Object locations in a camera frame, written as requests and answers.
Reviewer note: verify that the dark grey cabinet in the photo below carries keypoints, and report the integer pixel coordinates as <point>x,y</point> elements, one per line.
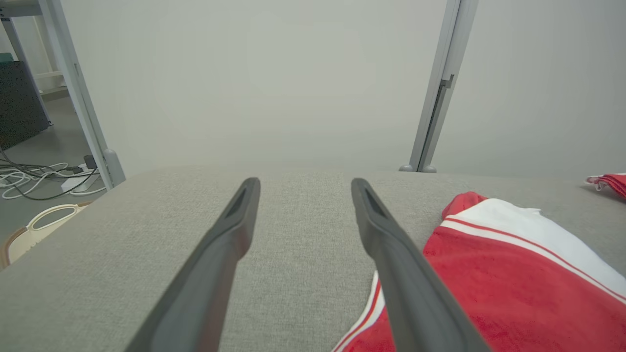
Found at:
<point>19,102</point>

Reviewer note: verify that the grey aluminium single partition post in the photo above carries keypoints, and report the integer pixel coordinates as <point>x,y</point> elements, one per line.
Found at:
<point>80,98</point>

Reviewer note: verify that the red shorts white trim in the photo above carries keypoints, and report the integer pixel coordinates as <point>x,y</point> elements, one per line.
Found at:
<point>614,182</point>

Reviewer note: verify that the white power strip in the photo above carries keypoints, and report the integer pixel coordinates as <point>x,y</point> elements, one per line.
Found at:
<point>78,182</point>

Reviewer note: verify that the cream plastic laundry basket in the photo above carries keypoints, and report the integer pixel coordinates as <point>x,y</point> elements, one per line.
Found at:
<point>34,232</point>

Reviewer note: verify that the black plug adapter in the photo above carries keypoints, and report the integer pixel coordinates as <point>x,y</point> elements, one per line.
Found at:
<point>90,162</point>

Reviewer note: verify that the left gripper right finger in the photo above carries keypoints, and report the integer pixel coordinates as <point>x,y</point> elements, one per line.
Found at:
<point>406,293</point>

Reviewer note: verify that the grey aluminium double partition post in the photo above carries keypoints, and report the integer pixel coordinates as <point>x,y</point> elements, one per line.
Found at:
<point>442,88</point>

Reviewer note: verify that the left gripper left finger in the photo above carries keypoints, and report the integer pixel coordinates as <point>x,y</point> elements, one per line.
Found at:
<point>205,274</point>

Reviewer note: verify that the red shirt white stripes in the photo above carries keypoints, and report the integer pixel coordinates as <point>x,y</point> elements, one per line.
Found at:
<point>513,283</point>

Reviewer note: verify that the grey metal table frame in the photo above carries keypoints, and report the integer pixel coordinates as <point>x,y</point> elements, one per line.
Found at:
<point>24,63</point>

